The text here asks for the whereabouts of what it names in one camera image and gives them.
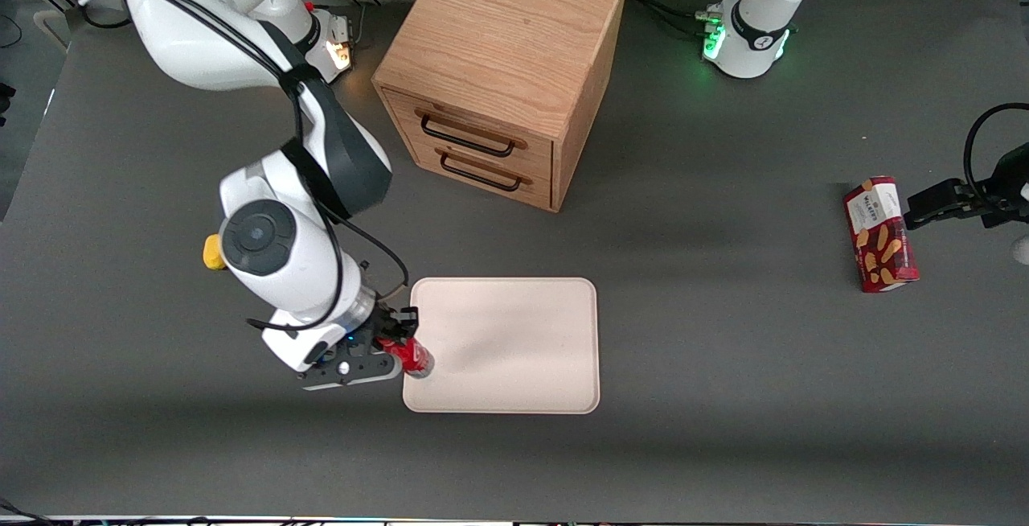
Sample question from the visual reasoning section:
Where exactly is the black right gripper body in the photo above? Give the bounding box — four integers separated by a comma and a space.
299, 307, 403, 392

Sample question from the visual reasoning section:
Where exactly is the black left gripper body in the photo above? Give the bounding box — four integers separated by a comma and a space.
975, 144, 1029, 229

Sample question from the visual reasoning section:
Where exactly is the red coke bottle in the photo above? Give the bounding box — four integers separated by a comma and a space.
378, 337, 436, 380

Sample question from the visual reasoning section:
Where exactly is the beige plastic tray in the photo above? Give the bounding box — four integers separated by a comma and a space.
402, 277, 601, 415

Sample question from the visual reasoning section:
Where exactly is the red cookie box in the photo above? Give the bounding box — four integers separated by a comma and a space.
842, 176, 920, 294

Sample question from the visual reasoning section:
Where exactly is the wooden drawer front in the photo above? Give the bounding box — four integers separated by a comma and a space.
383, 88, 555, 181
404, 138, 555, 212

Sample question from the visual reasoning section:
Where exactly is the wooden drawer cabinet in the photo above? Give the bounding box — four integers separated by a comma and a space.
371, 0, 629, 213

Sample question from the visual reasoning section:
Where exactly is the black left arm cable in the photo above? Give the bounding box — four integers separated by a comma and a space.
963, 103, 1029, 197

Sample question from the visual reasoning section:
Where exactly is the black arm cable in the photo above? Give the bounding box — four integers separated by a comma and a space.
963, 103, 1029, 197
78, 0, 411, 332

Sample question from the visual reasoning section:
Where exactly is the black drawer handle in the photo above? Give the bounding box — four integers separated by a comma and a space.
416, 110, 529, 158
435, 148, 533, 192

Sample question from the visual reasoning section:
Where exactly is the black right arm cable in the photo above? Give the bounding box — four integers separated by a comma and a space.
78, 0, 411, 332

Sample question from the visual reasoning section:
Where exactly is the black left base cable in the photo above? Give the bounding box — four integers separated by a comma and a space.
627, 0, 712, 40

